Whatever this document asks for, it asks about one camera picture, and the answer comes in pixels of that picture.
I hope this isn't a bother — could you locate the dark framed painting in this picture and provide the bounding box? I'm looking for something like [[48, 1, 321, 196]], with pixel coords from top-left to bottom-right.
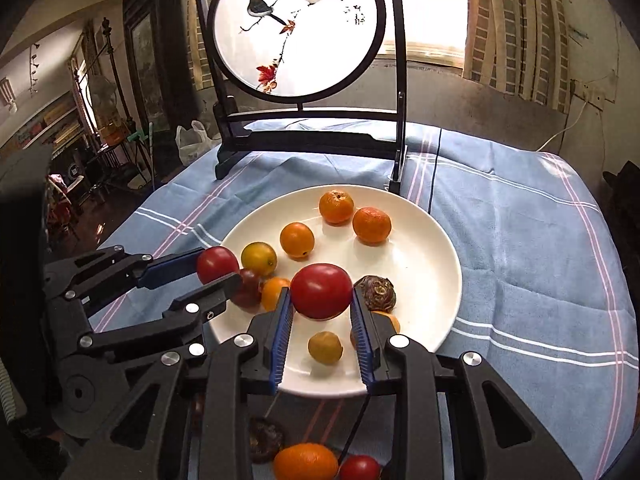
[[122, 0, 198, 171]]

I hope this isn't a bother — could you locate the teal handled mop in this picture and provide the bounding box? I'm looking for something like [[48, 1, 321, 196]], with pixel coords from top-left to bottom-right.
[[125, 122, 153, 191]]

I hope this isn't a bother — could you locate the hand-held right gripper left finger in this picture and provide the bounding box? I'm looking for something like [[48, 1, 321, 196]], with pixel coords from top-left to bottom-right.
[[60, 287, 296, 480]]

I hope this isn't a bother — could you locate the white plastic bag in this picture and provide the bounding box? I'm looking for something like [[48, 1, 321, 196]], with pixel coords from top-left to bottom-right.
[[175, 120, 221, 166]]

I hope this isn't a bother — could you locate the small yellow kumquat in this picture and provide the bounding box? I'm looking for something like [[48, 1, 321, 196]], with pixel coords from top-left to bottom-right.
[[307, 330, 344, 366]]

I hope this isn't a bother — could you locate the white power cable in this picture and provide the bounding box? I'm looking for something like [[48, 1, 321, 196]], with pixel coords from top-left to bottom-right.
[[536, 100, 588, 153]]

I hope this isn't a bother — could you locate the black hat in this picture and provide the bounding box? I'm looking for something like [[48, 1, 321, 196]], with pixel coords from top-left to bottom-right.
[[602, 160, 633, 211]]

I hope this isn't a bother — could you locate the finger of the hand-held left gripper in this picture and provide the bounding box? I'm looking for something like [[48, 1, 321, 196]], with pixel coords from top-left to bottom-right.
[[77, 272, 244, 361], [44, 245, 207, 318]]

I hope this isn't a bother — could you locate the thin black cable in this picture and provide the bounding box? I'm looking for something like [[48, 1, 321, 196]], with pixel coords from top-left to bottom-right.
[[337, 395, 371, 463]]

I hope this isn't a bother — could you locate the small orange kumquat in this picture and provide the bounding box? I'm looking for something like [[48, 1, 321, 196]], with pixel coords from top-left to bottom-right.
[[261, 277, 291, 312]]

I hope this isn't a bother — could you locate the white plate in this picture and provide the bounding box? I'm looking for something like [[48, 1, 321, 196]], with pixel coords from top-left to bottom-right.
[[206, 184, 463, 400]]

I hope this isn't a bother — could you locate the wall power outlet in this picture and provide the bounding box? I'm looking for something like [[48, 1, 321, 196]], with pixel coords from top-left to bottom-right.
[[570, 77, 618, 111]]

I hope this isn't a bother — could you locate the dark coat stand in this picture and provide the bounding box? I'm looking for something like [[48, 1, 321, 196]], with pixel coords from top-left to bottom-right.
[[97, 17, 151, 191]]

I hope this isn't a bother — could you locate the yellowish tangerine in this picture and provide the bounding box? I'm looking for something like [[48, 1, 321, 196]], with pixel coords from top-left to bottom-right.
[[241, 241, 278, 277]]

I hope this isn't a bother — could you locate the bird painting table screen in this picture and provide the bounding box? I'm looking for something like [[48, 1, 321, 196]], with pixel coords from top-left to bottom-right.
[[192, 0, 408, 196]]

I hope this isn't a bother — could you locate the checked curtain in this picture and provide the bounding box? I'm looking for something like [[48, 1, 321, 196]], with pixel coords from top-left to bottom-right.
[[462, 0, 571, 113], [187, 0, 221, 91]]

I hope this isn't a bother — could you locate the bright window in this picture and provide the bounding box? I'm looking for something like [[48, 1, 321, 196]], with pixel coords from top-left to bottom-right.
[[375, 0, 471, 68]]

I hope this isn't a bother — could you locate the brown water chestnut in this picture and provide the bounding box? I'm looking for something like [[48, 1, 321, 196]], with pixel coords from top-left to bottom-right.
[[353, 275, 397, 312], [249, 417, 286, 464]]

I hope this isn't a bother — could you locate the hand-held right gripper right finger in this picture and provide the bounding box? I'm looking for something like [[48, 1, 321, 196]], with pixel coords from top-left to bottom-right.
[[349, 287, 583, 480]]

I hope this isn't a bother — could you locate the standing fan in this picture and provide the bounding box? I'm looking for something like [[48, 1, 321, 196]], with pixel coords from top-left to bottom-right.
[[87, 75, 121, 131]]

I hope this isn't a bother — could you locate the bookshelf with books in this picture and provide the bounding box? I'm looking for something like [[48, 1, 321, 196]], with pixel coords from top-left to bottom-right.
[[0, 90, 83, 161]]

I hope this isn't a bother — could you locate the red tomato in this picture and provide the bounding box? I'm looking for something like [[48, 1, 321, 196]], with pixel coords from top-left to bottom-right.
[[196, 246, 241, 285], [338, 454, 382, 480], [290, 263, 354, 321]]

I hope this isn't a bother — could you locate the blue plaid tablecloth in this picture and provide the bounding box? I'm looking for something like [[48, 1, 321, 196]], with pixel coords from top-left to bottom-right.
[[92, 120, 628, 480]]

